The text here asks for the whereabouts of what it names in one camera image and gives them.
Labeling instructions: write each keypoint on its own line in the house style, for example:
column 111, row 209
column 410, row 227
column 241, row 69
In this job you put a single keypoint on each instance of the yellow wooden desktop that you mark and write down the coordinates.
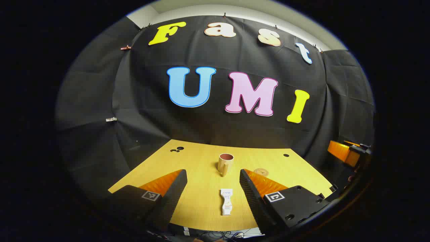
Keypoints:
column 201, row 161

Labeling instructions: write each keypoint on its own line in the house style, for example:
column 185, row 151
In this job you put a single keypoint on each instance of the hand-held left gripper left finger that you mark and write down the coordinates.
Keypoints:
column 174, row 191

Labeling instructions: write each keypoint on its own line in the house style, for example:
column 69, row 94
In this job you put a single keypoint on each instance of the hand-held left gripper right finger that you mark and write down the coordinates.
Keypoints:
column 250, row 195

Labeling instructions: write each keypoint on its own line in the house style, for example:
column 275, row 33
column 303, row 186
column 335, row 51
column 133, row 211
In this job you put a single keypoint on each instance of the round brown coaster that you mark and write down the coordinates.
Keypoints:
column 261, row 172

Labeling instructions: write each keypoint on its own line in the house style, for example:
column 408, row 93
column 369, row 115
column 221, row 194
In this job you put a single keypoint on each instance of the silver cloth clip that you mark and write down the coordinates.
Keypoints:
column 111, row 119

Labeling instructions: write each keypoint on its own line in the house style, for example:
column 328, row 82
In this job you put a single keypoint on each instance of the beige cup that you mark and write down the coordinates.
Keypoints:
column 225, row 165

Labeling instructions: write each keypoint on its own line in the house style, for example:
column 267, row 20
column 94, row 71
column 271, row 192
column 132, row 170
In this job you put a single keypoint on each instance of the black backdrop cloth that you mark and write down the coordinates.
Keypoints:
column 151, row 111

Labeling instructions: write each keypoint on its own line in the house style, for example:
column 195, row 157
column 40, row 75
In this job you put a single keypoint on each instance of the white toothpaste tube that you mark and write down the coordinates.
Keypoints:
column 226, row 201

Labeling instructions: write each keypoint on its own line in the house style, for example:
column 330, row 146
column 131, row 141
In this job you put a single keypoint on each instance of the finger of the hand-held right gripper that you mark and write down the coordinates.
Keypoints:
column 352, row 143
column 341, row 152

